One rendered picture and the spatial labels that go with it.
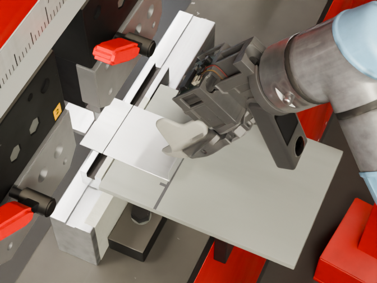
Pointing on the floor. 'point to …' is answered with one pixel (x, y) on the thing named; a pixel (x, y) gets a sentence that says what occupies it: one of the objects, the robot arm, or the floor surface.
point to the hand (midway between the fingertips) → (184, 133)
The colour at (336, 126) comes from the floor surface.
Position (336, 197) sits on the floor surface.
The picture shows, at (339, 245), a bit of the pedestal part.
